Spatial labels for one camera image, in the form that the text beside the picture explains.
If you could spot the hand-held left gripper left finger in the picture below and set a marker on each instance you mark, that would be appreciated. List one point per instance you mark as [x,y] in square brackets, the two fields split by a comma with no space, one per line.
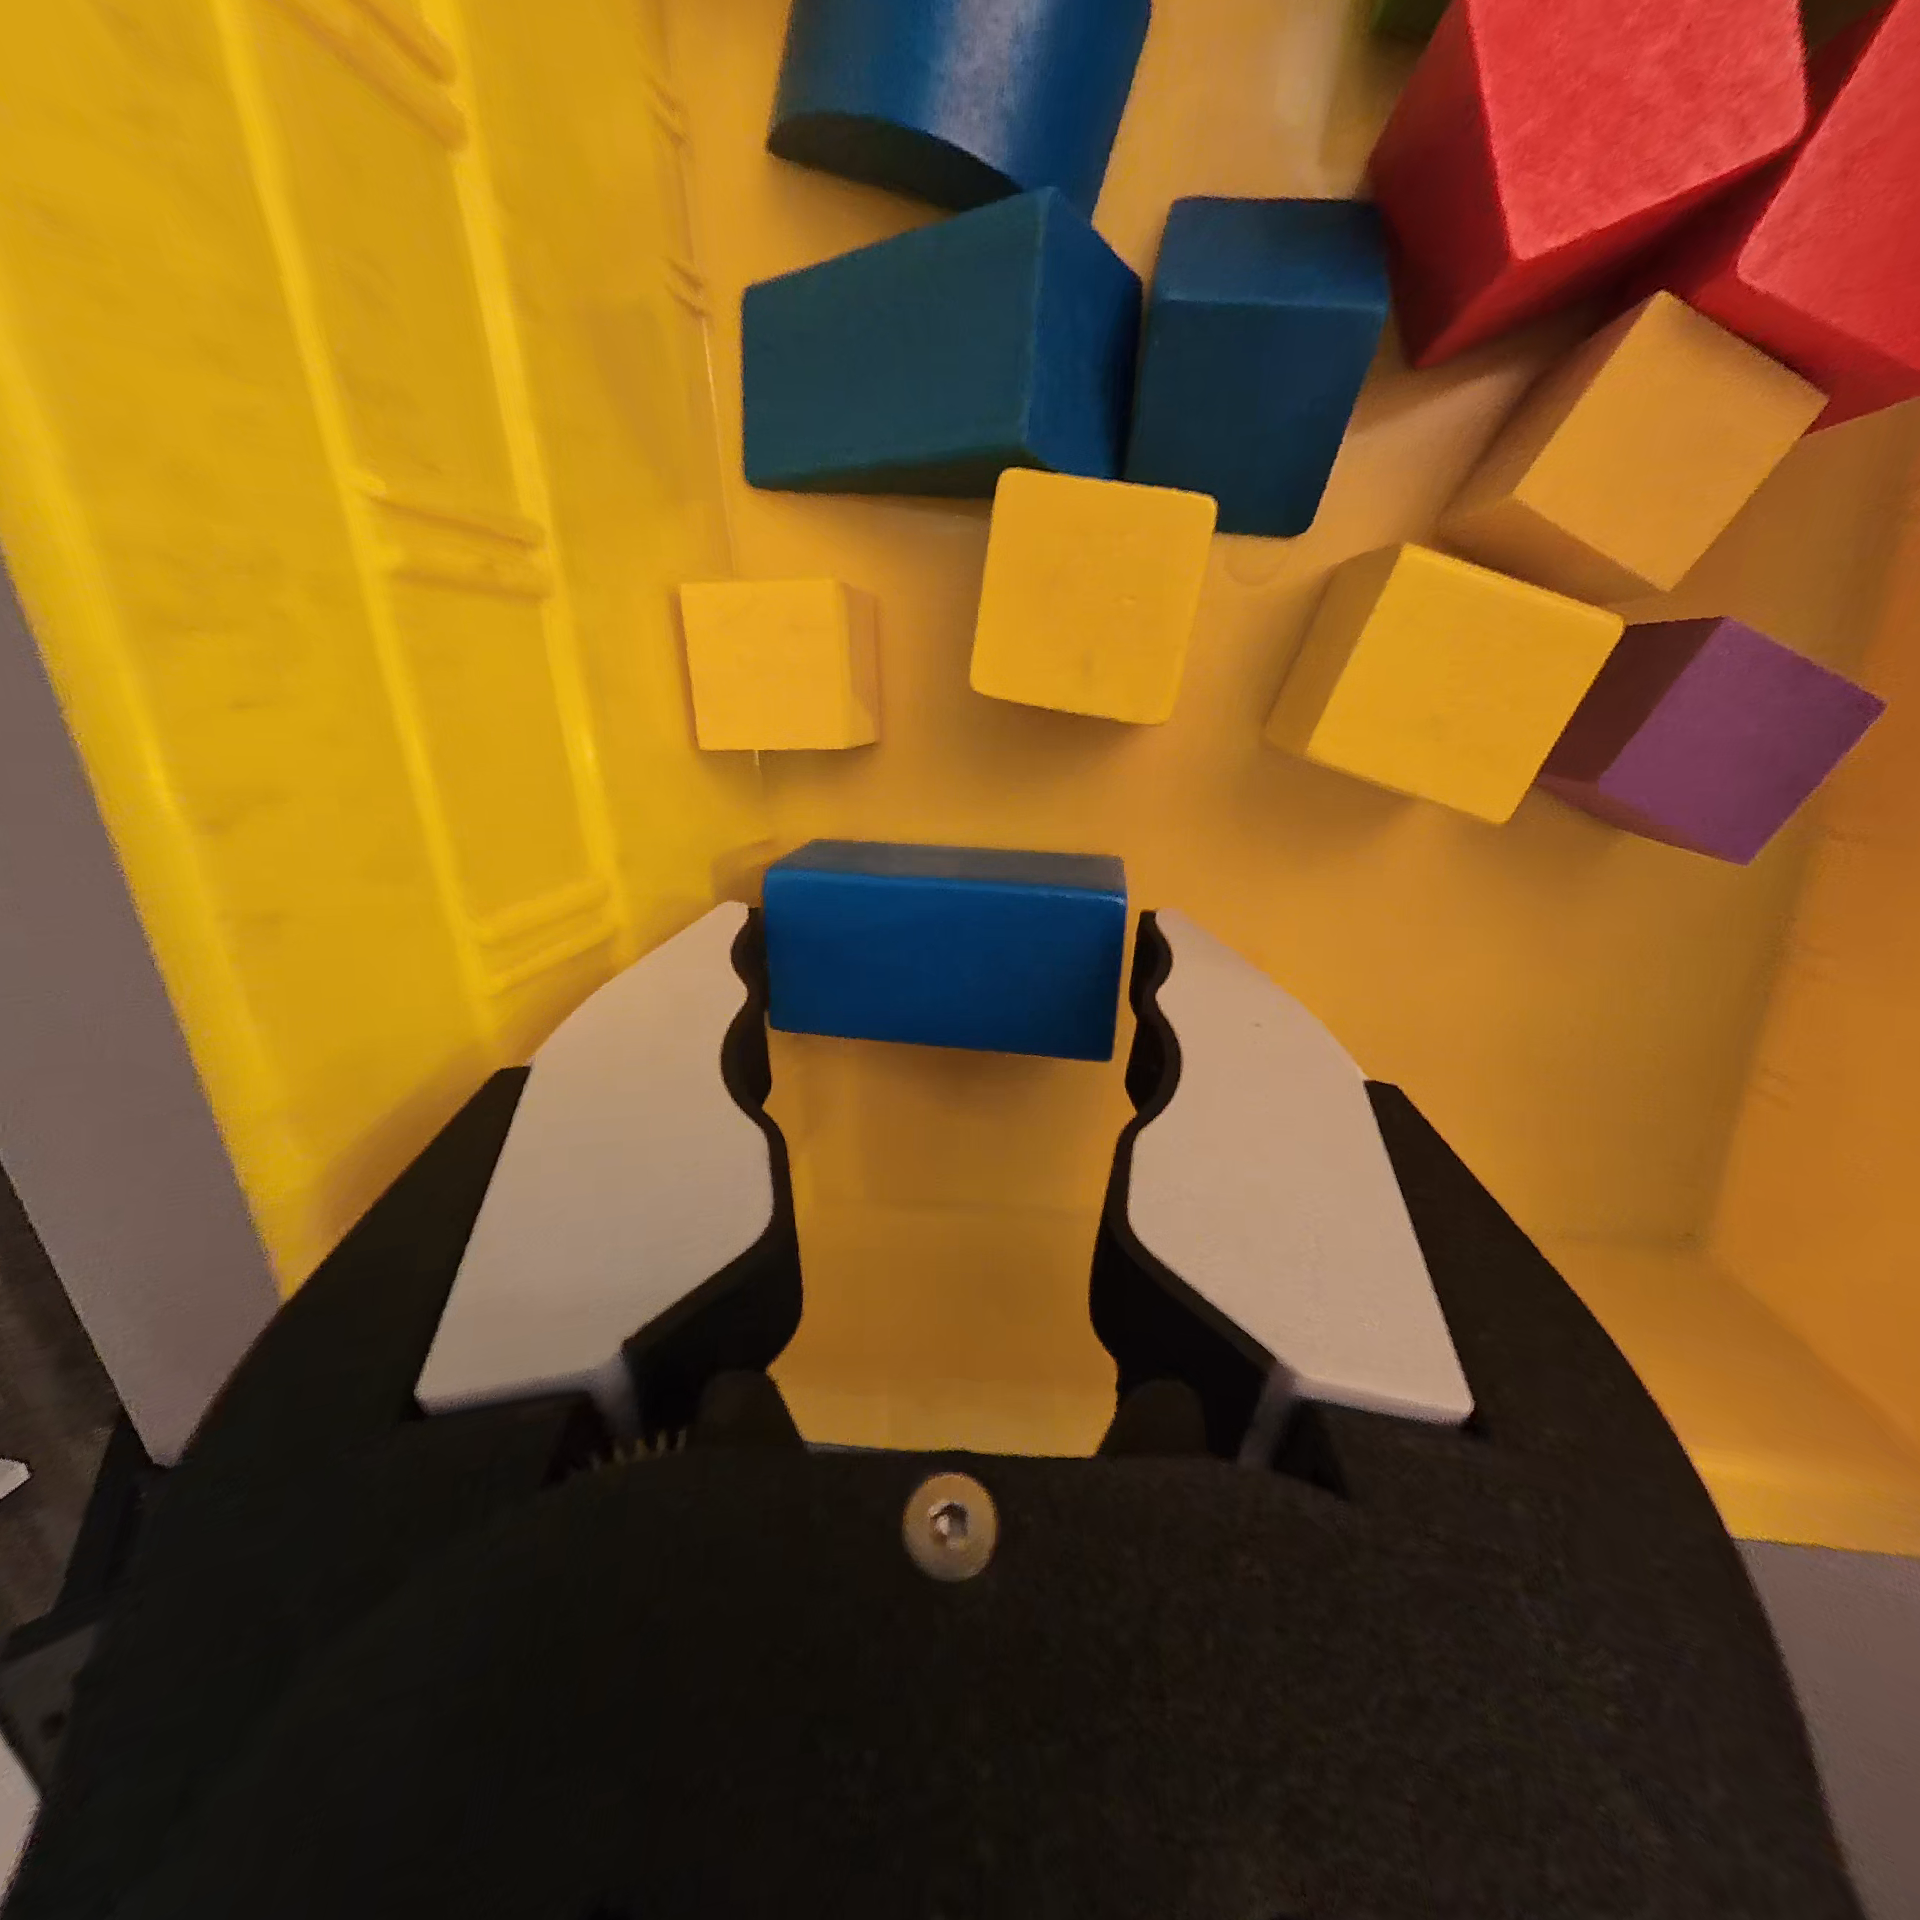
[616,1201]

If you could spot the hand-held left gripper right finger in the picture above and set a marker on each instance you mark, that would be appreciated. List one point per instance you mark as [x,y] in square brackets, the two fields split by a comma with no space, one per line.
[1291,1216]

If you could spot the blue rectangular wooden block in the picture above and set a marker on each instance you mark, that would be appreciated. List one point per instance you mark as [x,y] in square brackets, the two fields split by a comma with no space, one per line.
[946,954]

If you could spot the yellow plastic bin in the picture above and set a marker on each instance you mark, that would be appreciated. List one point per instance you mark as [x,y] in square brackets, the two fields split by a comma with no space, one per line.
[450,751]

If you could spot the purple wooden cube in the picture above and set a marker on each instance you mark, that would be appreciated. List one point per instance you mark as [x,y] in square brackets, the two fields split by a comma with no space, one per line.
[1726,742]

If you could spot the red wooden cube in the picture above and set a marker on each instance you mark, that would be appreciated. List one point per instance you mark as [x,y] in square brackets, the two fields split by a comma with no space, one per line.
[1577,151]
[1839,256]

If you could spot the blue wooden cube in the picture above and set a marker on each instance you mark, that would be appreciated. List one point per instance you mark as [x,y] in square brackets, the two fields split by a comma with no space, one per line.
[1253,362]

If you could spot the blue wooden half cylinder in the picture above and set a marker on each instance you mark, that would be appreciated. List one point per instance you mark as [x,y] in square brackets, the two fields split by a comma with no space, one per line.
[961,84]

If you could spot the green rectangular wooden block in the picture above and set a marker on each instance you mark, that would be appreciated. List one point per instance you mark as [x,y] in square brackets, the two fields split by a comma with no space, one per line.
[1407,15]

